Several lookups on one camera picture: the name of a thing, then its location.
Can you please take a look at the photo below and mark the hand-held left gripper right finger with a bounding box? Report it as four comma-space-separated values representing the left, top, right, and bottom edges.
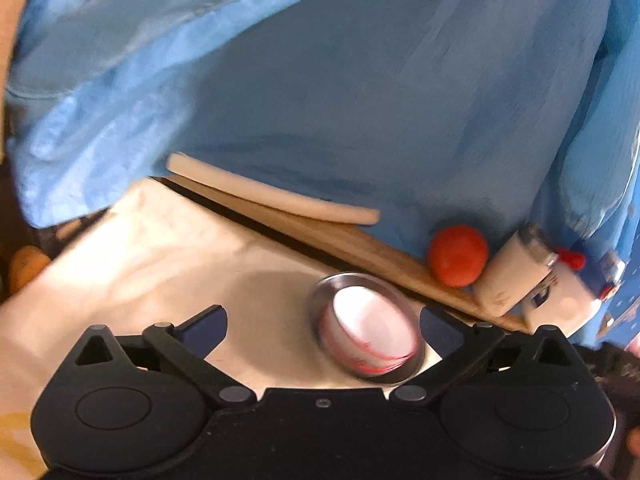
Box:
389, 305, 582, 405

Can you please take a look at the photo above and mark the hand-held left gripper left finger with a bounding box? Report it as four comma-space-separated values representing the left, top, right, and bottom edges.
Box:
71, 304, 252, 408

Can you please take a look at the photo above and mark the white bowl with red rim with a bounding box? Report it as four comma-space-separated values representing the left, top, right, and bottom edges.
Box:
320, 286, 420, 376

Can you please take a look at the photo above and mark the large steel bowl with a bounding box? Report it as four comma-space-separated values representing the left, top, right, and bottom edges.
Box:
304, 271, 427, 387

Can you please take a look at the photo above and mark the red ball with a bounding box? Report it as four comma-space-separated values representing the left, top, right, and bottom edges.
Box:
426, 224, 489, 288

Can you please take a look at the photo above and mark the cream cloth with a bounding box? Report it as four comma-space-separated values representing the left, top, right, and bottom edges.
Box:
0, 180, 446, 480

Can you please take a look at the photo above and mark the white bottle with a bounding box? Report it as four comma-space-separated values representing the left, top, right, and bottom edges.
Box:
472, 225, 558, 320

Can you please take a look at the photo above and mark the wooden board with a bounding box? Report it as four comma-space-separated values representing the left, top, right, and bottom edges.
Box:
155, 176, 531, 335

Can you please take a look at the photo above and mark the white rolling pin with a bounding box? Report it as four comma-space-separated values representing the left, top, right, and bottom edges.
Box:
166, 152, 381, 226

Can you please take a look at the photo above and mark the orange round object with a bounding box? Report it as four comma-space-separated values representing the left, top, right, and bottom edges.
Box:
7, 249, 51, 295

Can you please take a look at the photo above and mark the blue garment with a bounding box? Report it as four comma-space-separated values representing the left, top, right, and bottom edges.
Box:
5, 0, 640, 281

